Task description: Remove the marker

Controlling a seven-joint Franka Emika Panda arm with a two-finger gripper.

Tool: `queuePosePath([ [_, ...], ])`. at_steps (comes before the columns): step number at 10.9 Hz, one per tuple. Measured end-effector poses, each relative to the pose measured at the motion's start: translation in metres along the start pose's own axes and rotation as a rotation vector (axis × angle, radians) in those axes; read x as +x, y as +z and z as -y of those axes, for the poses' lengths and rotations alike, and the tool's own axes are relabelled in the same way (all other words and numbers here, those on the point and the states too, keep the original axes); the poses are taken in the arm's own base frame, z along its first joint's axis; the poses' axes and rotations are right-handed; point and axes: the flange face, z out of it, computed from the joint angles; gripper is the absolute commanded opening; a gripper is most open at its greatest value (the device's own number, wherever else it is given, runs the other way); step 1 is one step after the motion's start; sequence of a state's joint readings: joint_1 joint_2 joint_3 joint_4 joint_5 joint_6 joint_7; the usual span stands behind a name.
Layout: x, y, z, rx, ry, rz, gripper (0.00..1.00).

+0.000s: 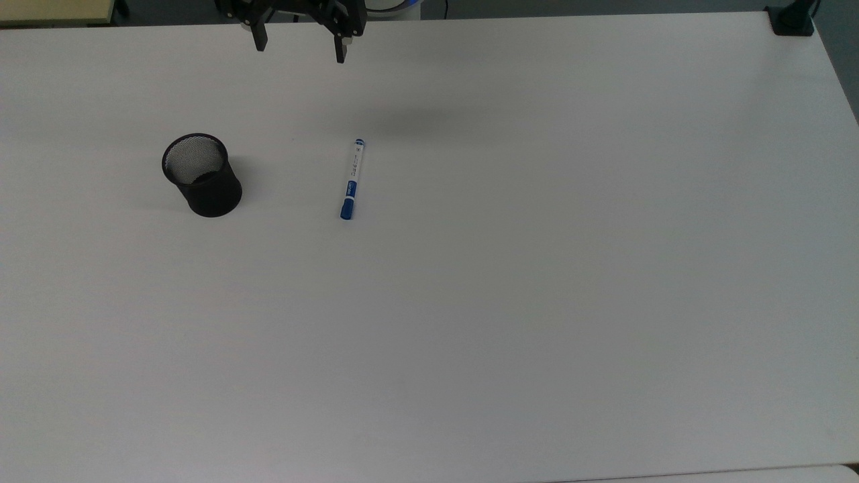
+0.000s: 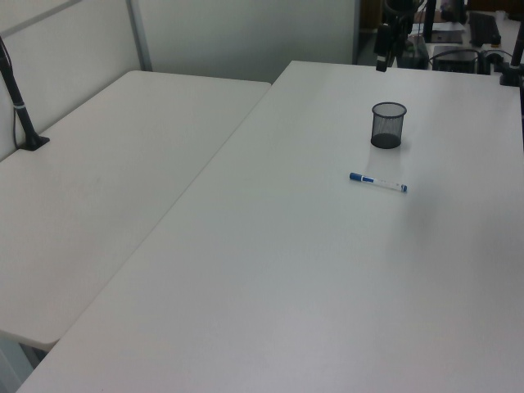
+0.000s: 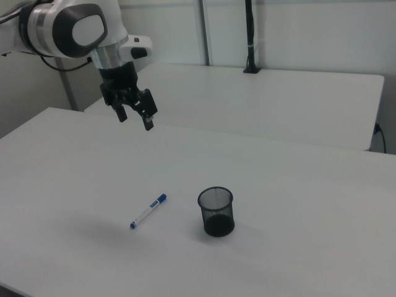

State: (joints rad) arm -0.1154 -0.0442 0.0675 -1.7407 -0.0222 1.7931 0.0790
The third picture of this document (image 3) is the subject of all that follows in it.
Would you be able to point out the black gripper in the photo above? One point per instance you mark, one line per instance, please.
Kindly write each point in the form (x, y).
(118, 78)

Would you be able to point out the blue and white marker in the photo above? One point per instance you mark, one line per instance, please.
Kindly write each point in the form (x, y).
(148, 211)

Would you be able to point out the black mesh pen cup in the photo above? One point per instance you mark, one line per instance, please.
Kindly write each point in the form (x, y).
(221, 226)

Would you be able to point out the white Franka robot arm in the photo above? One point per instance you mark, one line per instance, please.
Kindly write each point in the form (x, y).
(82, 29)

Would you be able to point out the white background table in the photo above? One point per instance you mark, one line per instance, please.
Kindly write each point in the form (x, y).
(263, 102)

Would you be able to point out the black pole with clamp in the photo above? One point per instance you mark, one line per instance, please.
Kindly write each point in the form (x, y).
(250, 34)

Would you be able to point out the grey wall profile strip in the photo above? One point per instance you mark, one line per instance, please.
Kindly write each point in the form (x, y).
(68, 89)
(204, 31)

